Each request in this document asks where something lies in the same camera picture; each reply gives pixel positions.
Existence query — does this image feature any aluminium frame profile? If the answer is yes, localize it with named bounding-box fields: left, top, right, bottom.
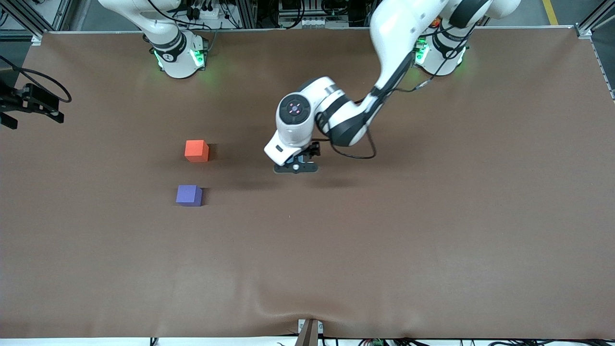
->
left=577, top=0, right=615, bottom=39
left=0, top=0, right=53, bottom=44

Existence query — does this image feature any orange foam block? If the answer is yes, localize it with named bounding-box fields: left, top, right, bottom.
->
left=184, top=140, right=210, bottom=163

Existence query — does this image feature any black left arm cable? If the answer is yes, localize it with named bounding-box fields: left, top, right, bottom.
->
left=315, top=46, right=433, bottom=160

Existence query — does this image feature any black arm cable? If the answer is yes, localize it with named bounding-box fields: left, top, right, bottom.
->
left=315, top=46, right=433, bottom=160
left=0, top=54, right=73, bottom=103

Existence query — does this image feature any purple foam block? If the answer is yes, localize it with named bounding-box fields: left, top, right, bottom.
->
left=175, top=185, right=203, bottom=207

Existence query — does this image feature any white terminal block row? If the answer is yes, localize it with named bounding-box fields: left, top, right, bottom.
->
left=287, top=17, right=328, bottom=28

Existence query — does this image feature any white power strip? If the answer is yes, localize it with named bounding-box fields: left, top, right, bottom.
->
left=187, top=4, right=226, bottom=20

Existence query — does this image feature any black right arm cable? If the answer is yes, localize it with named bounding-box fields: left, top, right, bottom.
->
left=0, top=54, right=73, bottom=103

